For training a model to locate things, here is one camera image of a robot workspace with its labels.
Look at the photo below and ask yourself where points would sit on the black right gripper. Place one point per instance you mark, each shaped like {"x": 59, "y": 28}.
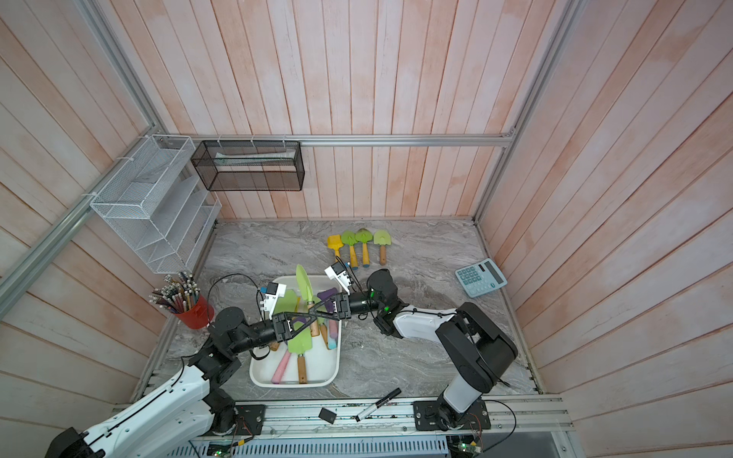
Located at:
{"x": 345, "y": 306}

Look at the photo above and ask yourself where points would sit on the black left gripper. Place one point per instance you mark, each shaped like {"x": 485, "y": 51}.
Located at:
{"x": 286, "y": 333}

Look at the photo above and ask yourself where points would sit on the white plastic storage box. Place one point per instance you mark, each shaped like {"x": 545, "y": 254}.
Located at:
{"x": 322, "y": 364}

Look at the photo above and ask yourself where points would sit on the yellow square shovel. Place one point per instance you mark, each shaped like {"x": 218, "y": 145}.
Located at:
{"x": 335, "y": 244}

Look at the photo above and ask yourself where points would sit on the green shovel yellow handle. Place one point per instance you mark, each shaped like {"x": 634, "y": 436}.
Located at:
{"x": 349, "y": 239}

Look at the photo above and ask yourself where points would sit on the green shovel orange handle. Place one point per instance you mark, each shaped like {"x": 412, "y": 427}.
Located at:
{"x": 364, "y": 237}

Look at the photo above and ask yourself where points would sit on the green shovel wooden handle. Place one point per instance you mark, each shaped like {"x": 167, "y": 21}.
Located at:
{"x": 307, "y": 296}
{"x": 382, "y": 238}
{"x": 299, "y": 351}

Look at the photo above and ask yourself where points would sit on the large green shovel blade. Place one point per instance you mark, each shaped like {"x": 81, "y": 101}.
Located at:
{"x": 287, "y": 303}

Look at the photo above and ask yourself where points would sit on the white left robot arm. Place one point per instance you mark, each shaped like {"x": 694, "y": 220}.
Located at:
{"x": 197, "y": 385}

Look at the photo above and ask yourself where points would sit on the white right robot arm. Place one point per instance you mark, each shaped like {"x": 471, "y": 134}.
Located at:
{"x": 479, "y": 350}

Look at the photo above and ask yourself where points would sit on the small black square block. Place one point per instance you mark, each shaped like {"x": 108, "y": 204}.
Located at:
{"x": 329, "y": 416}

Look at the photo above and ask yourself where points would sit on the red pencil cup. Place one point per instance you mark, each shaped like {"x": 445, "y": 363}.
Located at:
{"x": 199, "y": 316}

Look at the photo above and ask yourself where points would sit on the black marker pen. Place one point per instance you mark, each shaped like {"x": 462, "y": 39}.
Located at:
{"x": 370, "y": 409}

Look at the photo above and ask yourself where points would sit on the light blue calculator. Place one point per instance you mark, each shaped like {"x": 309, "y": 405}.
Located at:
{"x": 481, "y": 278}

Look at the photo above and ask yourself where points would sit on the purple shovel pink handle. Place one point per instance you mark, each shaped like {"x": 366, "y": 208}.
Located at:
{"x": 327, "y": 298}

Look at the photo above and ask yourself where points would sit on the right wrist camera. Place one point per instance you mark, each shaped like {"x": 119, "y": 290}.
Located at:
{"x": 338, "y": 272}

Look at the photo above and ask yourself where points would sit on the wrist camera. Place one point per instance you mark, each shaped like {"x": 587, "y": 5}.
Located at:
{"x": 338, "y": 272}
{"x": 272, "y": 294}

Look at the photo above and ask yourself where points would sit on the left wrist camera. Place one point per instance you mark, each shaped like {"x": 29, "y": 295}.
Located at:
{"x": 272, "y": 294}

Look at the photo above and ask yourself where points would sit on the black wire mesh basket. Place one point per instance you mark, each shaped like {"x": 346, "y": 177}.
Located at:
{"x": 250, "y": 165}

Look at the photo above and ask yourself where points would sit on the white wire mesh shelf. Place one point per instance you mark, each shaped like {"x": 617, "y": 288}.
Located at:
{"x": 162, "y": 214}

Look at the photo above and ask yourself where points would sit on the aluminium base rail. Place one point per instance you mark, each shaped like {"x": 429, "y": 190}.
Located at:
{"x": 521, "y": 426}

